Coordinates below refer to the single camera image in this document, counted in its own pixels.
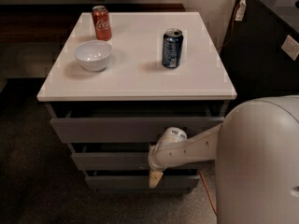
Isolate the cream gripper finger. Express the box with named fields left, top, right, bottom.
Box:
left=149, top=170, right=164, bottom=189

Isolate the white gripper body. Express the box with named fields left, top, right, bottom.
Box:
left=148, top=127, right=187, bottom=171

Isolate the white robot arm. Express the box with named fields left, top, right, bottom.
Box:
left=149, top=95, right=299, bottom=224

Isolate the grey top drawer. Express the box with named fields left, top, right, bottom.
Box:
left=47, top=103, right=224, bottom=143

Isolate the grey drawer cabinet white top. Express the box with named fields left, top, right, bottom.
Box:
left=36, top=11, right=238, bottom=195

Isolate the blue soda can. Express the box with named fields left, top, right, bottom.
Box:
left=162, top=28, right=184, bottom=69

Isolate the black cabinet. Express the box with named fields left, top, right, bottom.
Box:
left=221, top=0, right=299, bottom=108

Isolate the white bowl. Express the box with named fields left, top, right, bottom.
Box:
left=74, top=40, right=112, bottom=72

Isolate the red Coca-Cola can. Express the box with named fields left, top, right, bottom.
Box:
left=92, top=6, right=112, bottom=41

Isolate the white paper tag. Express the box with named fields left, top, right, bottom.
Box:
left=235, top=0, right=247, bottom=21

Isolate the orange cable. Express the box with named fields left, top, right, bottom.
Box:
left=199, top=171, right=218, bottom=217

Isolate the white wall outlet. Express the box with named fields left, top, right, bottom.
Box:
left=281, top=35, right=299, bottom=61

